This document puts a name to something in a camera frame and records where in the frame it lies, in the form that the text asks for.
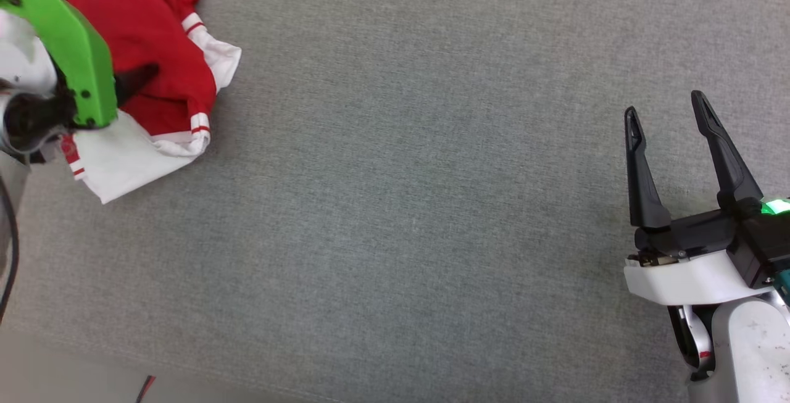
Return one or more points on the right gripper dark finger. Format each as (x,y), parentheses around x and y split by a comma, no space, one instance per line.
(642,174)
(725,156)

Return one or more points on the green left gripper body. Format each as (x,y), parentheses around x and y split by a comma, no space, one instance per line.
(80,57)

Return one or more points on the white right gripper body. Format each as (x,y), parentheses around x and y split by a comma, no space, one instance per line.
(691,267)

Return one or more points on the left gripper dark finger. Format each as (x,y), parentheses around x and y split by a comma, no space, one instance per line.
(133,81)

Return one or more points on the red and white basketball jersey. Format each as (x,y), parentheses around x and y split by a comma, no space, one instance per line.
(148,39)

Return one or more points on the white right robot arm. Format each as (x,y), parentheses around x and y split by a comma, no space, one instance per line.
(747,353)

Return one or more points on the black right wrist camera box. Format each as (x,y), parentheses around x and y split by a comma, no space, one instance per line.
(765,236)

